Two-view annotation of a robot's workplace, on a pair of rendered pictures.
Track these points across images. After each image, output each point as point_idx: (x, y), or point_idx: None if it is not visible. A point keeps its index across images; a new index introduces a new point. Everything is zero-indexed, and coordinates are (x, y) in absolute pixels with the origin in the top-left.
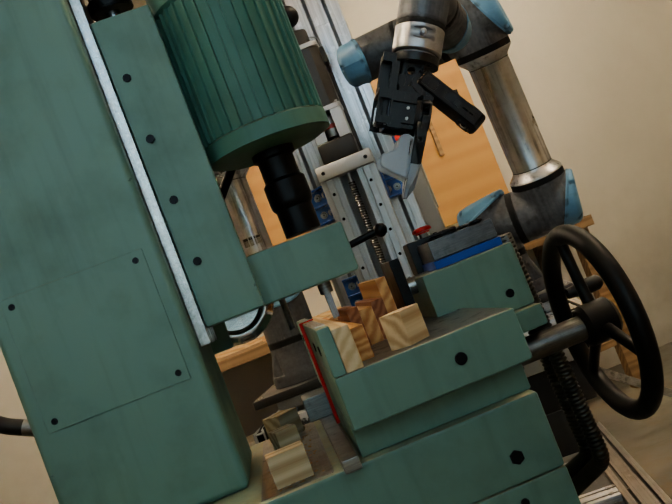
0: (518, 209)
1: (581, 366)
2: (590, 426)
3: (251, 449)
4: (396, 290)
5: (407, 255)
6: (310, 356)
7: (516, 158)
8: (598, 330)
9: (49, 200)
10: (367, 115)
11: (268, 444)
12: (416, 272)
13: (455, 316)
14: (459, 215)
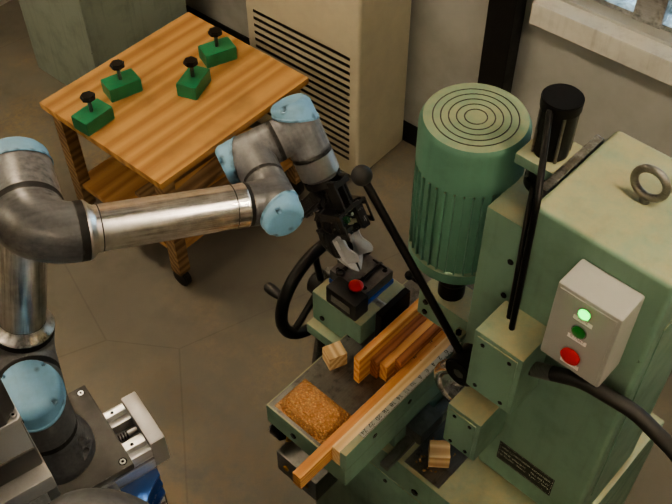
0: (55, 358)
1: (295, 333)
2: None
3: (455, 485)
4: (401, 311)
5: (360, 307)
6: (367, 451)
7: (45, 309)
8: None
9: None
10: None
11: (451, 468)
12: (366, 311)
13: (426, 280)
14: (53, 404)
